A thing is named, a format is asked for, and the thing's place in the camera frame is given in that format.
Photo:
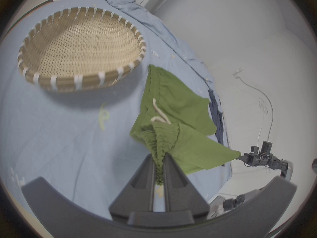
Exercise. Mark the bed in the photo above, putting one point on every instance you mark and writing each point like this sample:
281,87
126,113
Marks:
62,132

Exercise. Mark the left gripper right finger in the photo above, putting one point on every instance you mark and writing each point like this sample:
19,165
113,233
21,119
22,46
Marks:
178,190

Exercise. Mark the pale blue quilt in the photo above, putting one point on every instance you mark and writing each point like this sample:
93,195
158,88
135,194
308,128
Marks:
141,12

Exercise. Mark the dark blue garment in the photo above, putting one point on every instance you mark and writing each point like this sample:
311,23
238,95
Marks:
218,123

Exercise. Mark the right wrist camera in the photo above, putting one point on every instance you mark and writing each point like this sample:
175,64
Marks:
254,149

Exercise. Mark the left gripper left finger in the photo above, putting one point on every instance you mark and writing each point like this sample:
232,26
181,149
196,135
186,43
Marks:
138,190

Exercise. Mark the green shorts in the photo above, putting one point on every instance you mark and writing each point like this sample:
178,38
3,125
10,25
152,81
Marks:
173,113

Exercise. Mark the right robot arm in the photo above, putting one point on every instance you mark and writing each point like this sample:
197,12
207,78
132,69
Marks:
276,163

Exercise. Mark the round woven basket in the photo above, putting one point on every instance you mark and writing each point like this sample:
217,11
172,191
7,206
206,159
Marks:
79,48

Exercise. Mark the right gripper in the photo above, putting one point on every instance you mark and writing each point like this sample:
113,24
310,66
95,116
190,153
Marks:
250,159

